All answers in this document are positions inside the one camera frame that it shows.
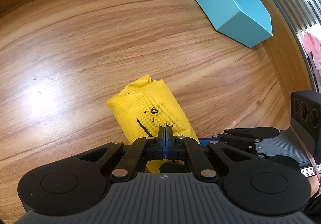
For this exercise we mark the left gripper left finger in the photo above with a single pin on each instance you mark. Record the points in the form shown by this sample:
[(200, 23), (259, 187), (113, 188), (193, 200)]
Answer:
[(139, 153)]

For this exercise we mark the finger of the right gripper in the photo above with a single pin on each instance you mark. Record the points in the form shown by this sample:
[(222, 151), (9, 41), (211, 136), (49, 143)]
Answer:
[(205, 142)]

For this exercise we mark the light blue cardboard box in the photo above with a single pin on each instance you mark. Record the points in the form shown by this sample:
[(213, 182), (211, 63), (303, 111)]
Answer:
[(246, 21)]

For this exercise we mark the person's right hand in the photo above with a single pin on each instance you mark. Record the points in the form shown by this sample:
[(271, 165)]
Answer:
[(314, 182)]

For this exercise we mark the yellow fabric shopping bag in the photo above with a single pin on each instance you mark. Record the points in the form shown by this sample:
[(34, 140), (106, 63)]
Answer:
[(144, 105)]

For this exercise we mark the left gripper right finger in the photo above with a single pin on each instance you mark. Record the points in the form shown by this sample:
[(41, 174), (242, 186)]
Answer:
[(188, 150)]

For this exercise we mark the pink plastic bag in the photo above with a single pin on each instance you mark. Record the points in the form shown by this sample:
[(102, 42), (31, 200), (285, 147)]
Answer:
[(311, 46)]

